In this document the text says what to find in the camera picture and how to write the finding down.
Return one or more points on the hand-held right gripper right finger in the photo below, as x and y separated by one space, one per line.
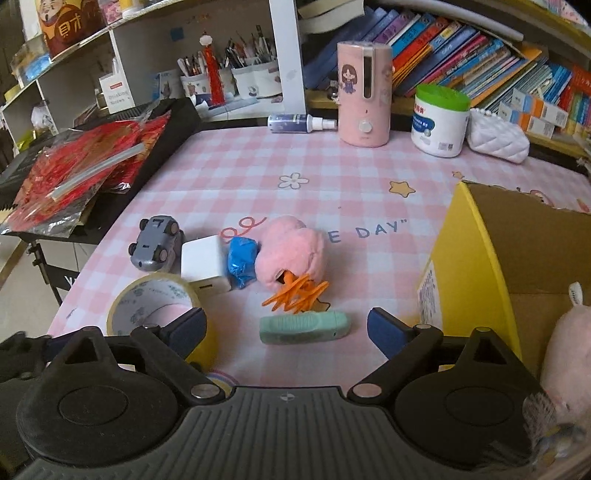
385 330

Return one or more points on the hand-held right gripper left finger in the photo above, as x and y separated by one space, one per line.
187 330

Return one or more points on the yellow tape roll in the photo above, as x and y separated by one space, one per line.
157 295

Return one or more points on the white charger plug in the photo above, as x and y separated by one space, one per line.
203 263

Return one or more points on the mint green plastic case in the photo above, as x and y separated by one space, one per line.
300 327

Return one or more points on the blue foil candy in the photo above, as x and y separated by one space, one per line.
242 261

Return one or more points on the grey toy car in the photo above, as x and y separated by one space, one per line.
154 240

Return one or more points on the orange hair claw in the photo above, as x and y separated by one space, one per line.
295 293

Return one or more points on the yellow cardboard box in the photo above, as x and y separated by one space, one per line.
466 258

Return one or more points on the pink plush toy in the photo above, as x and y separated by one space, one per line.
291 254

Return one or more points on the black keyboard stand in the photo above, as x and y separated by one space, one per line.
46 272

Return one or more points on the pink checked tablecloth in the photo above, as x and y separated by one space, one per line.
323 194

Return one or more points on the pale plastic stick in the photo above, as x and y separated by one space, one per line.
120 152
83 188

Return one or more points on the pale pink plush bunny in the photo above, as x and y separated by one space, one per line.
568 350

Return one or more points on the stack of red foil packets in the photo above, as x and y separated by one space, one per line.
46 175

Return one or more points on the white jar green lid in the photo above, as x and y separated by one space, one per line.
438 129

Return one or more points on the pink humidifier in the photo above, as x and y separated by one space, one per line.
360 115

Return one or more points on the white quilted purse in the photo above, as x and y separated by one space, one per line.
498 138

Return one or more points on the small glue bottle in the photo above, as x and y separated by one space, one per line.
291 122

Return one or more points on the yellow bookshelf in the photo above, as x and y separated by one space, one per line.
323 99

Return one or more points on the white pen holder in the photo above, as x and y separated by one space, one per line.
244 81
268 78
198 85

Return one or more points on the white straws box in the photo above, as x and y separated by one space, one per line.
117 94

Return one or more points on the row of small boxes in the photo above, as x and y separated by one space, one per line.
535 113

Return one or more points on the row of colourful books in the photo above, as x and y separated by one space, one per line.
438 50

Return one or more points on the white shelf unit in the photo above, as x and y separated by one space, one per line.
138 46

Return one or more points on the thick dark book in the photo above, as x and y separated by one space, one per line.
330 14

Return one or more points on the red printed box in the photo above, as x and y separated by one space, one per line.
69 25

